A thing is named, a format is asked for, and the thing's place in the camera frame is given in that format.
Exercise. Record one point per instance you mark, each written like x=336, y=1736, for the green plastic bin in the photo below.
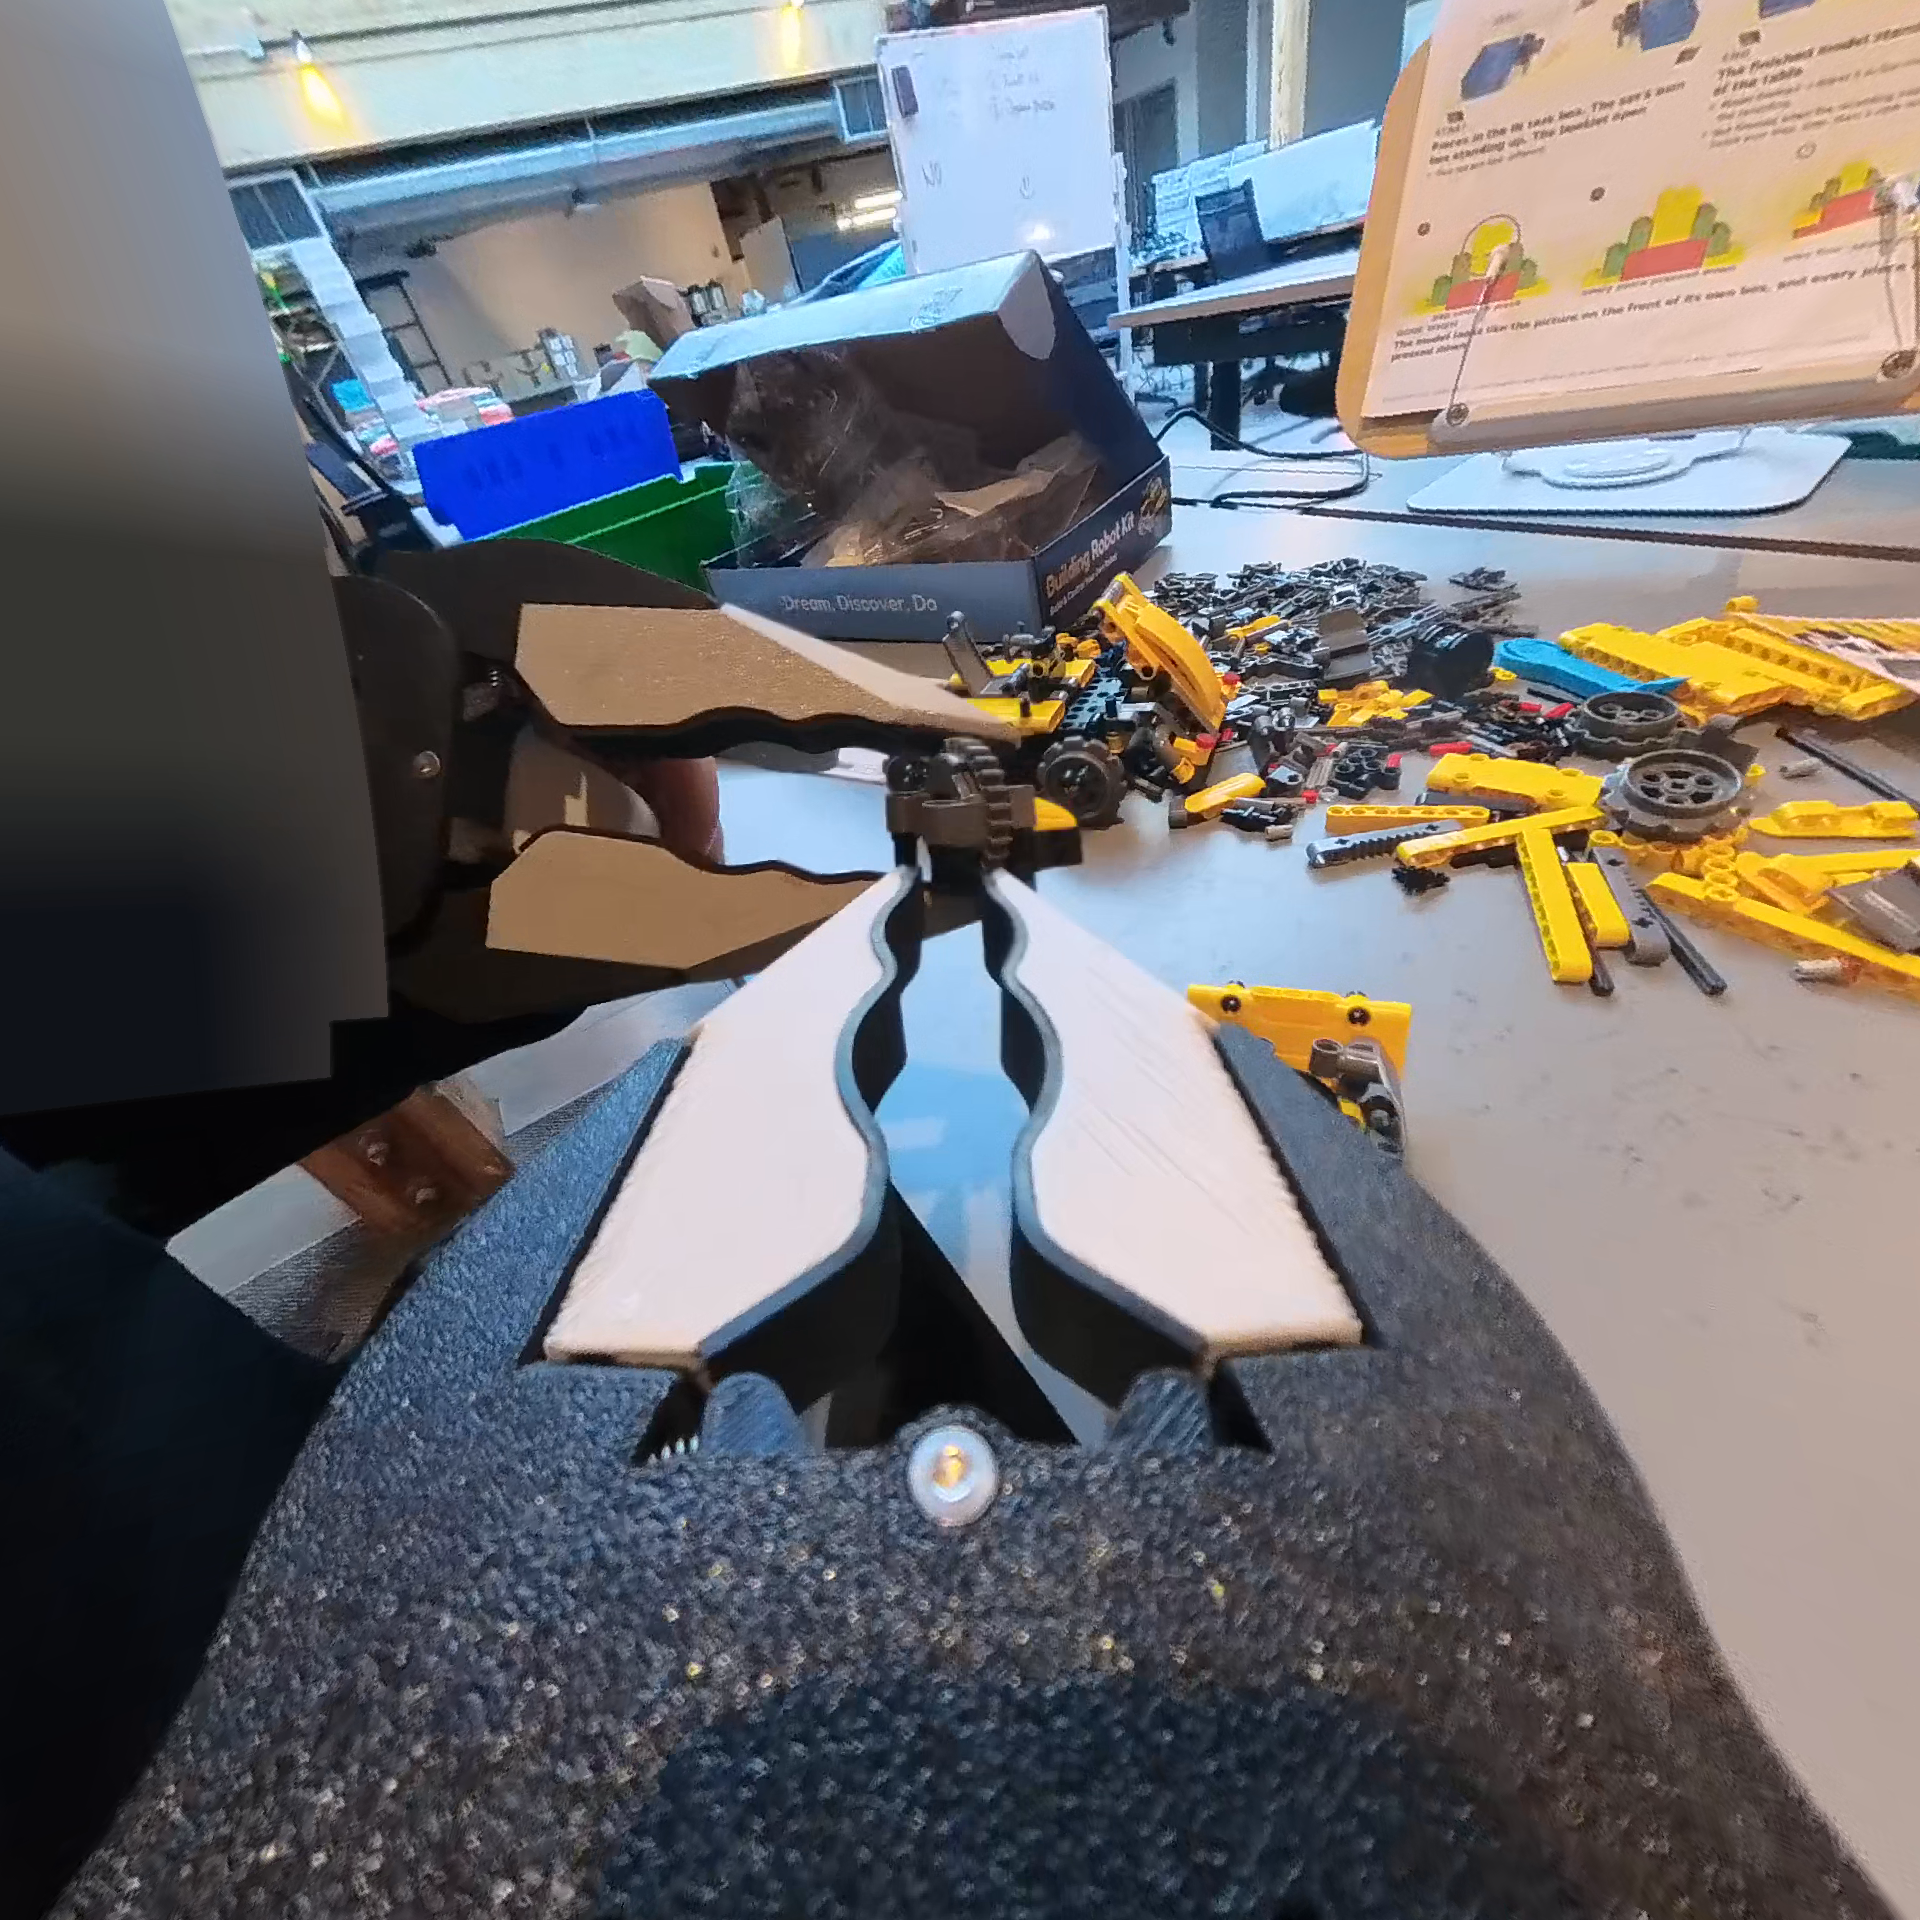
x=645, y=525

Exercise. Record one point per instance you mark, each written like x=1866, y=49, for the background office desk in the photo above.
x=1245, y=292

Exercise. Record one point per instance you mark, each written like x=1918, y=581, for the yellow ceiling lamp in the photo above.
x=314, y=86

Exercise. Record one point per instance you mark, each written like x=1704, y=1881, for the clear plastic bags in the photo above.
x=900, y=465

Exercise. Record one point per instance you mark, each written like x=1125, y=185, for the blue plastic bin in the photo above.
x=541, y=459

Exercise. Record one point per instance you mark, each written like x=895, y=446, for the yellow black toy vehicle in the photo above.
x=1118, y=682

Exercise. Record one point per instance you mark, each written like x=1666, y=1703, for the instruction sheet on stand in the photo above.
x=1389, y=428

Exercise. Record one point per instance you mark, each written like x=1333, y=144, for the black axle rod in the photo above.
x=1688, y=938

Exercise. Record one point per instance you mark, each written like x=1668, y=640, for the dark grey gear assembly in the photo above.
x=952, y=795

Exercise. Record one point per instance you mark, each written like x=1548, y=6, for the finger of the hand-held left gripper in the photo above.
x=630, y=908
x=704, y=669

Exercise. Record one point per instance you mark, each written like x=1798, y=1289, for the black round part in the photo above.
x=1449, y=656

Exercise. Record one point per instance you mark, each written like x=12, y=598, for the pile of small black parts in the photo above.
x=1334, y=630

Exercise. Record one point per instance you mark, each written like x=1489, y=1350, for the pile of yellow beams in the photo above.
x=1695, y=660

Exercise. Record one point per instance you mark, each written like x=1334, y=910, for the large grey toy wheel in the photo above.
x=1677, y=792

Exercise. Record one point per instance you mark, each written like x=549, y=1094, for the printed instruction sheet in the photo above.
x=1621, y=164

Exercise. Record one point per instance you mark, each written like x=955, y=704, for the yellow grey brick sub-assembly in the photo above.
x=1304, y=1020

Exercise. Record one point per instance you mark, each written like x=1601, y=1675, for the brown wooden piece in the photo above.
x=404, y=1171

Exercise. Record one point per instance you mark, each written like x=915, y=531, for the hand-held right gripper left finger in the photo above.
x=720, y=1185

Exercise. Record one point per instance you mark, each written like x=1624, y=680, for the person's dark clothing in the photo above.
x=120, y=1500

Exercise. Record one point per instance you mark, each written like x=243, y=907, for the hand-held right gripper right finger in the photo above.
x=1185, y=1154

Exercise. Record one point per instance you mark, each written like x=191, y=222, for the person's left hand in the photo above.
x=686, y=807

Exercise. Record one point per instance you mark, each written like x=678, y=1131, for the white whiteboard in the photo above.
x=999, y=135

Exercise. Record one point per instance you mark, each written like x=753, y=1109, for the dark blue cardboard kit box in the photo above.
x=900, y=339

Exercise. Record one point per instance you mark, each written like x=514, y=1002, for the black office chair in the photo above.
x=1233, y=225

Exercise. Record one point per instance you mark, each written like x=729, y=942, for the silver monitor stand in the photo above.
x=1651, y=473

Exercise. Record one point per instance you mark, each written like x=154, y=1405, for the grey desk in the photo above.
x=1651, y=1274

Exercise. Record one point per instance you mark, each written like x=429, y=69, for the blue plastic piece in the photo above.
x=1553, y=669

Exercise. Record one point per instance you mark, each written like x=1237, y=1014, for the dark grey toothed rack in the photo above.
x=1359, y=849

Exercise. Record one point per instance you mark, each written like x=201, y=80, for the brown cardboard box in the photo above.
x=649, y=313

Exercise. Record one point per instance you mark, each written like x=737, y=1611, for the small grey toy wheel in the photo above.
x=1628, y=720

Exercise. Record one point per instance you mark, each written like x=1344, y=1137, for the silver ventilation duct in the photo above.
x=601, y=159

